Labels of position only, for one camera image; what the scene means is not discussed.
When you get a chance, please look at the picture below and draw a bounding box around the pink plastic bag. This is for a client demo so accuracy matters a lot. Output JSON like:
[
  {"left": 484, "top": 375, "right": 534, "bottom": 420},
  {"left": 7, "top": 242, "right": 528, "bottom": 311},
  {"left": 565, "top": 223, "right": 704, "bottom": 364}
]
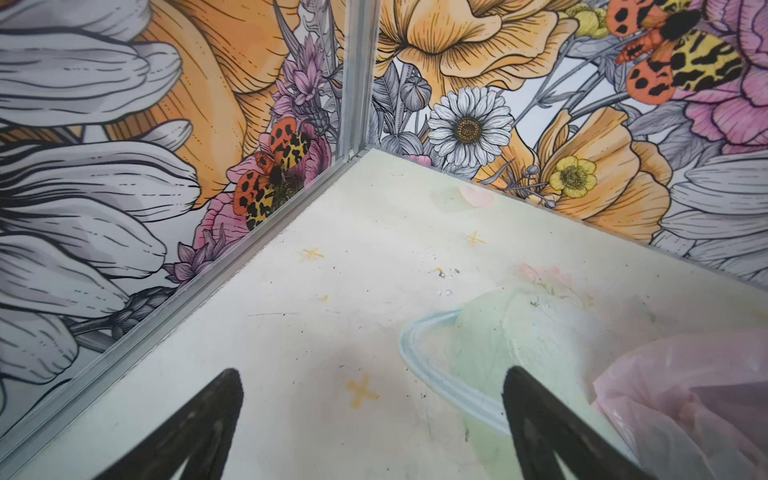
[{"left": 593, "top": 329, "right": 767, "bottom": 479}]

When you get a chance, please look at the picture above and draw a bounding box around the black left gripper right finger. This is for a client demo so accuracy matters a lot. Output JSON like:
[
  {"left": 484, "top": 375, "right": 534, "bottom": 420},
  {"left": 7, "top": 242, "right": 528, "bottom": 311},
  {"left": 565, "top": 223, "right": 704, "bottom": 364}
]
[{"left": 502, "top": 366, "right": 651, "bottom": 479}]

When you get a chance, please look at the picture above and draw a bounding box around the aluminium corner post left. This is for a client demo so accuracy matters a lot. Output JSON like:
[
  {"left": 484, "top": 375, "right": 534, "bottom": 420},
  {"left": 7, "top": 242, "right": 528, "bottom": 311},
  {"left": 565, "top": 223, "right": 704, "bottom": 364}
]
[{"left": 338, "top": 1, "right": 381, "bottom": 162}]

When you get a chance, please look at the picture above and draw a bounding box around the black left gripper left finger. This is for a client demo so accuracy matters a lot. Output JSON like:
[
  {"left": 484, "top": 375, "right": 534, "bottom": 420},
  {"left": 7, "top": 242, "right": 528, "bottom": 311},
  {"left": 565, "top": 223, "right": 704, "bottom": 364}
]
[{"left": 97, "top": 368, "right": 244, "bottom": 479}]

